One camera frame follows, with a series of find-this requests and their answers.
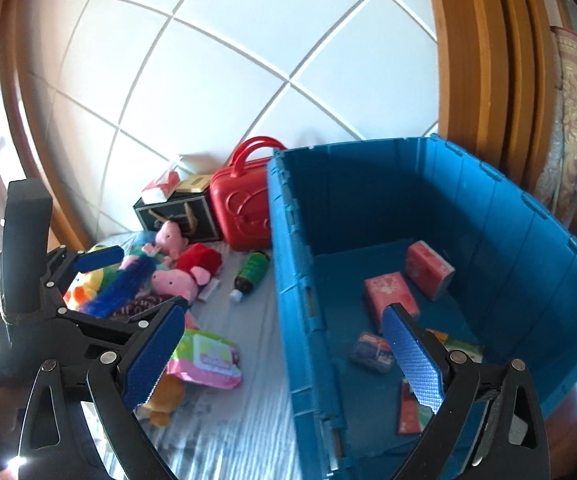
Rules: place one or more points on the yellow plush duck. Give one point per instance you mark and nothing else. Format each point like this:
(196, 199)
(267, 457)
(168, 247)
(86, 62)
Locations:
(86, 290)

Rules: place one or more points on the grey striped tablecloth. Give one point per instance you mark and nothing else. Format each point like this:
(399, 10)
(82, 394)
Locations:
(248, 360)

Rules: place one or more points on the small gold black box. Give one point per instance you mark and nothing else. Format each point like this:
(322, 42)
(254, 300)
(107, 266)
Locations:
(193, 184)

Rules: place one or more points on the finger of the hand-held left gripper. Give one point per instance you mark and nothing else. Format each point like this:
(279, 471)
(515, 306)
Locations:
(98, 258)
(118, 330)

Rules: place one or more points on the small dark packet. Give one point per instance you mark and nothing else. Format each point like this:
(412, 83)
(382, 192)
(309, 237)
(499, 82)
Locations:
(371, 352)

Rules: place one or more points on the patterned rolled carpet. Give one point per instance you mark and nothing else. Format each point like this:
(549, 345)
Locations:
(568, 125)

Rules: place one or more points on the blue plastic bin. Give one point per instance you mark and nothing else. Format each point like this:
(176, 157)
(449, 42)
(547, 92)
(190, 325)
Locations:
(368, 200)

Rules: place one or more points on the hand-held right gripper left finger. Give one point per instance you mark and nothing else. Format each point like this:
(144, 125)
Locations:
(153, 355)

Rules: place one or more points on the green glass bottle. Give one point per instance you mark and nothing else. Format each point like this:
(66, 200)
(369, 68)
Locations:
(251, 275)

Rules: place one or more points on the red white tissue packet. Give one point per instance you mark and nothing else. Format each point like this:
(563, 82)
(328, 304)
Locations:
(161, 185)

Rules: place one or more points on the red toy suitcase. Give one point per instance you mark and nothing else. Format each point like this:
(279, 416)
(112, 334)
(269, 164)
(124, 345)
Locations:
(241, 205)

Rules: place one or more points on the brown plush toy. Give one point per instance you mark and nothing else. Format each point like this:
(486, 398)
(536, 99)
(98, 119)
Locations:
(163, 400)

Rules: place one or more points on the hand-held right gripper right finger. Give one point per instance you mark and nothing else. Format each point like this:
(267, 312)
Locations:
(413, 360)

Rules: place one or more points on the small pink plush pig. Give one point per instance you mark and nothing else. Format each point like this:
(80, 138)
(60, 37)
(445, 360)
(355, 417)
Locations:
(171, 237)

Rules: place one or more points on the dark blue fuzzy brush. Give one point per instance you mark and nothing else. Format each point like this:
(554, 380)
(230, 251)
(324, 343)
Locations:
(113, 290)

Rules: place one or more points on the pink tissue packet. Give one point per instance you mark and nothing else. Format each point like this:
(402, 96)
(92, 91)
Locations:
(428, 270)
(391, 295)

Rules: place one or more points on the pink wipes pack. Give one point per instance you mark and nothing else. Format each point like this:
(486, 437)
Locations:
(208, 360)

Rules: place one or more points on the pink plush pig red dress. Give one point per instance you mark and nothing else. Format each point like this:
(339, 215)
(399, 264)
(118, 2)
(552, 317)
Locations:
(183, 275)

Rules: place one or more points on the white box red green print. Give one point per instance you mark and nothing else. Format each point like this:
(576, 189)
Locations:
(411, 410)

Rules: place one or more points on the large green medicine box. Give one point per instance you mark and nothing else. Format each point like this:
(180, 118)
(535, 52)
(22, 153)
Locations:
(461, 347)

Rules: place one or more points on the black gift box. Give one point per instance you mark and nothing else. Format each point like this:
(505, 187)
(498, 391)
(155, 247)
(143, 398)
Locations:
(168, 217)

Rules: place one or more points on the wooden door frame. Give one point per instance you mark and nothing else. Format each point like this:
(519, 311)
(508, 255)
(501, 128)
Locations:
(478, 60)

